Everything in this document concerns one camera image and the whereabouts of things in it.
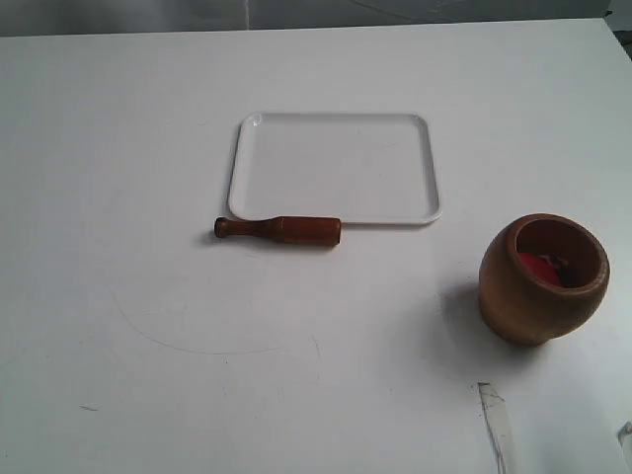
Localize brown wooden pestle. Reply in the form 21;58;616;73
213;216;342;247

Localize brown wooden mortar bowl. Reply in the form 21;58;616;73
478;213;610;346

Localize red object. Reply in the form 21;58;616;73
518;252;568;287

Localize white rectangular plastic tray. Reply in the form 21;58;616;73
227;112;441;226

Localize clear tape strip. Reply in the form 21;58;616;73
478;382;520;474

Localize grey backdrop curtain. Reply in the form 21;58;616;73
1;0;631;37

